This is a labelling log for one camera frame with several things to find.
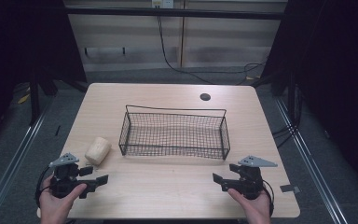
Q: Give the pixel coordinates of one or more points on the beige bread roll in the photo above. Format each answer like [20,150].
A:
[98,150]

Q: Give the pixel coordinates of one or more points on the metal floor rail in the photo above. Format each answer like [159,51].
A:
[11,165]
[310,161]

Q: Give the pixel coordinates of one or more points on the yellow floor tape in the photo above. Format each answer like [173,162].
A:
[23,99]

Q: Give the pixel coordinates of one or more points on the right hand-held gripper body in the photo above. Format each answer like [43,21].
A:
[249,182]

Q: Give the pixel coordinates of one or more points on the small black floor strip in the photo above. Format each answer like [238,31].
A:
[57,130]

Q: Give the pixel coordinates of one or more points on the black horizontal bar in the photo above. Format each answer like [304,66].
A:
[174,12]

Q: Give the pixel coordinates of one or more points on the black stand leg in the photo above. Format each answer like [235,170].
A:
[34,99]

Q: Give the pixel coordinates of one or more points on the grey tape piece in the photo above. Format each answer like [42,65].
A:
[290,188]

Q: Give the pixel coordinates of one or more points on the black curtain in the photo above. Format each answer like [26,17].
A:
[332,77]
[18,46]

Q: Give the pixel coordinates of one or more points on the person's right hand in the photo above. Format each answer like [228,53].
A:
[254,208]

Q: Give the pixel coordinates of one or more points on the white wall socket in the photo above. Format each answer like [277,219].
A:
[163,3]

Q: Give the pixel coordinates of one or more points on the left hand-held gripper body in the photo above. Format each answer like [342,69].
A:
[62,183]

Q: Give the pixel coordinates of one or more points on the person's left hand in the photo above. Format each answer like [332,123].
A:
[56,207]

